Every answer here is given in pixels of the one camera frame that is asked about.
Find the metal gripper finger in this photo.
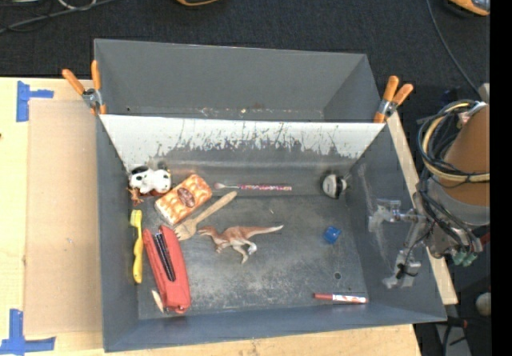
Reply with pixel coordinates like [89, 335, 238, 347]
[367, 198, 426, 233]
[381, 222, 428, 290]

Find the small blue cube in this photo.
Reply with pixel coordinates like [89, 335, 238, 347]
[322, 226, 342, 245]

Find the white and black round object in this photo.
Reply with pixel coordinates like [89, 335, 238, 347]
[321, 173, 349, 200]

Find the red and white marker pen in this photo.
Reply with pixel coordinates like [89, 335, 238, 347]
[312, 292, 370, 305]

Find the grey metal bin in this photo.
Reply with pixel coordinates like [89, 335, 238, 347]
[93, 38, 449, 354]

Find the brown toy dinosaur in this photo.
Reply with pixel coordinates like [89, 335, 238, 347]
[197, 223, 285, 266]

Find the wooden fork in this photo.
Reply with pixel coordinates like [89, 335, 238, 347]
[173, 190, 238, 242]

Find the orange toy waffle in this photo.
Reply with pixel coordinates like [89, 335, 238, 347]
[154, 174, 214, 226]

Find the red stapler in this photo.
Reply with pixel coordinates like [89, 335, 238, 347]
[142, 224, 193, 315]

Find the white and black toy animal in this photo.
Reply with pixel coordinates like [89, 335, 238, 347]
[129, 165, 173, 195]

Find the small pale wooden stick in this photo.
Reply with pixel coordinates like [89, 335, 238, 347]
[150, 289, 166, 314]

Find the yellow toothbrush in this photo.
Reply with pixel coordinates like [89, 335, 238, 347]
[129, 208, 145, 285]

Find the small orange-brown toy starfish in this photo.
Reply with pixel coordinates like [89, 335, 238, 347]
[126, 186, 146, 206]

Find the brown cardboard board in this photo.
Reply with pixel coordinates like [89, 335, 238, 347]
[22, 99, 106, 342]

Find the spoon with pink patterned handle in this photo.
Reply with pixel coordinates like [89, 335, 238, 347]
[213, 182, 293, 193]

